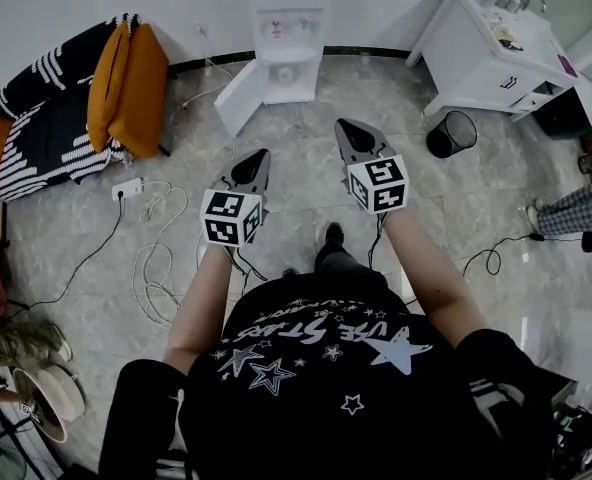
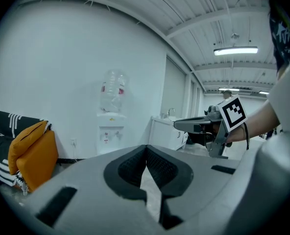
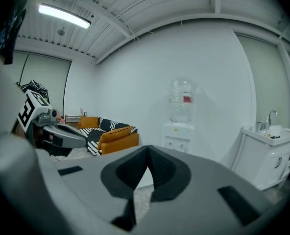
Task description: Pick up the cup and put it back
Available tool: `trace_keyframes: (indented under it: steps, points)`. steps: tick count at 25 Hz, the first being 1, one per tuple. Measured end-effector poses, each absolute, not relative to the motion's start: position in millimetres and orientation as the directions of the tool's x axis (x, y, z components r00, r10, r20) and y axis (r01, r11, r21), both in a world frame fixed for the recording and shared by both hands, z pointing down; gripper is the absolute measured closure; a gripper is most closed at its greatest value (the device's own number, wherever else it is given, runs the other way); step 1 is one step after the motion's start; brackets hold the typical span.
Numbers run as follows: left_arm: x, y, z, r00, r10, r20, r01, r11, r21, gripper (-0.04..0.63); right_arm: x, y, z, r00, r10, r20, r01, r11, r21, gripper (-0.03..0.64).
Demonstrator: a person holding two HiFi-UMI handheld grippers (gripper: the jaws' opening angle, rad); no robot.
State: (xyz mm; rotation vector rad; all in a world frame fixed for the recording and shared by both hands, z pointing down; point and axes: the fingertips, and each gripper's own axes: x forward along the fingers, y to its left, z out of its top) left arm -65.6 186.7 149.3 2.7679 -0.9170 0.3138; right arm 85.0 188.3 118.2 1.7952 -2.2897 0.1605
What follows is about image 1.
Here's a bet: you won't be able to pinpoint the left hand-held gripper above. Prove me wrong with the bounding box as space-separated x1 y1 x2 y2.
198 148 273 248

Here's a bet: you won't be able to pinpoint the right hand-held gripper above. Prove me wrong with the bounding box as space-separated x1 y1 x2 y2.
333 117 410 216

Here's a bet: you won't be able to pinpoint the white cup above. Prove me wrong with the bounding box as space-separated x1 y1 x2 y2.
270 65 300 87

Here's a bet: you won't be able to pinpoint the white water dispenser cabinet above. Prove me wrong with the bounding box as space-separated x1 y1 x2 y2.
245 0 337 106

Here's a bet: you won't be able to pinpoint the person's right forearm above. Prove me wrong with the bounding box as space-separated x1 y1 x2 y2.
379 207 488 350

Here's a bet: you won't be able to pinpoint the person's left forearm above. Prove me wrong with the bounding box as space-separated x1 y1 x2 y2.
164 240 238 375

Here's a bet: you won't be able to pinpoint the black mesh trash bin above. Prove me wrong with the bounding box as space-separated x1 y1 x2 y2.
425 109 479 160

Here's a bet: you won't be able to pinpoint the person's black trousers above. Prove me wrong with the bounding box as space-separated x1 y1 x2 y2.
279 237 393 290

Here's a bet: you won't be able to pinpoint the white power strip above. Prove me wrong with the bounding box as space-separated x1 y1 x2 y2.
111 177 146 202

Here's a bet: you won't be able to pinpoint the orange sofa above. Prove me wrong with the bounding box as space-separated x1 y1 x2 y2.
0 11 173 205

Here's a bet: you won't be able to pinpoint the orange cushion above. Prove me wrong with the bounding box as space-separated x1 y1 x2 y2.
86 19 132 156

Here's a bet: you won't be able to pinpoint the dark green bin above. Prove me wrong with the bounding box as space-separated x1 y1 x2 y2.
532 84 592 142

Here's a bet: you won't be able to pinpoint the black white striped blanket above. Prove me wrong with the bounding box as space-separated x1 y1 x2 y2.
0 11 143 204

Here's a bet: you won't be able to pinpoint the purple flat item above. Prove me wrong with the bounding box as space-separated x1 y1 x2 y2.
556 52 579 77

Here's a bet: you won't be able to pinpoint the person's black printed shirt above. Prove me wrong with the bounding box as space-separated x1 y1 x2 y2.
97 269 578 480

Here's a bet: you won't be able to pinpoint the left hand-held gripper black cable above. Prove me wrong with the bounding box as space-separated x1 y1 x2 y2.
228 245 270 294

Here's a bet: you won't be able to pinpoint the hand-held gripper black cable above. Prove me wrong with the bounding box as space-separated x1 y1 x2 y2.
366 212 388 270
228 245 270 294

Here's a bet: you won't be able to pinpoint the right hand-held gripper black cable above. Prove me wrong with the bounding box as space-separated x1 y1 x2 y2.
366 212 388 270

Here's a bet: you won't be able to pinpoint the white wall socket cable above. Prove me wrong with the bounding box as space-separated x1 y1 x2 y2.
179 19 238 113

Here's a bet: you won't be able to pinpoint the white coiled floor cable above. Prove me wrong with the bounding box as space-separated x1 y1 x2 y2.
130 179 191 330

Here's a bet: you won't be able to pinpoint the black looped floor cable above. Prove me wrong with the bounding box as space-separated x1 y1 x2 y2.
462 231 586 278

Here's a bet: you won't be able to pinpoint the black power strip cable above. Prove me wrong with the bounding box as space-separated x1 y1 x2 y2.
4 195 127 315

